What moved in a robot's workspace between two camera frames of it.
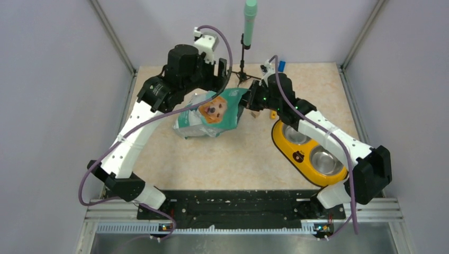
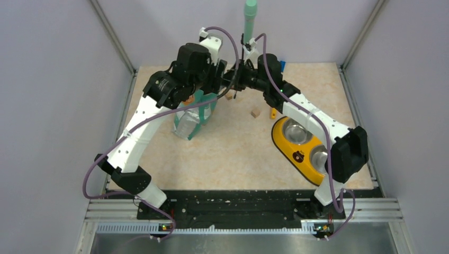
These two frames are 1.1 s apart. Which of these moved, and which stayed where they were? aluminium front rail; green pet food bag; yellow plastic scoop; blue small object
Moved: green pet food bag
Stayed: blue small object; yellow plastic scoop; aluminium front rail
